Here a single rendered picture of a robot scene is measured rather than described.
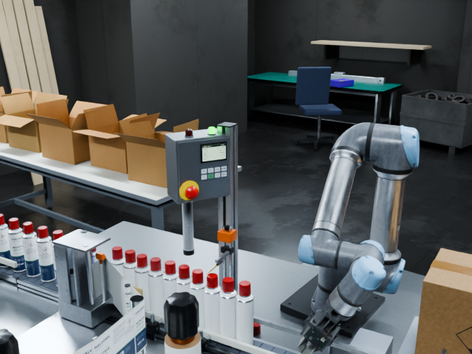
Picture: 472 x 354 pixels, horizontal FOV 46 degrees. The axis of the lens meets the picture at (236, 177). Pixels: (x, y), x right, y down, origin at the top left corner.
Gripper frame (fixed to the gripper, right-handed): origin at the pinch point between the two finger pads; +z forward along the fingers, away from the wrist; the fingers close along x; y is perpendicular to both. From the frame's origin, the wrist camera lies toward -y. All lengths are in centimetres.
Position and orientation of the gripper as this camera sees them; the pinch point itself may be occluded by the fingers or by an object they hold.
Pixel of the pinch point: (304, 348)
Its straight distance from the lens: 159.9
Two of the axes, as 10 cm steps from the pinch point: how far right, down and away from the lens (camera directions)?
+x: 7.6, 6.1, -2.5
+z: -4.3, 7.5, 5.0
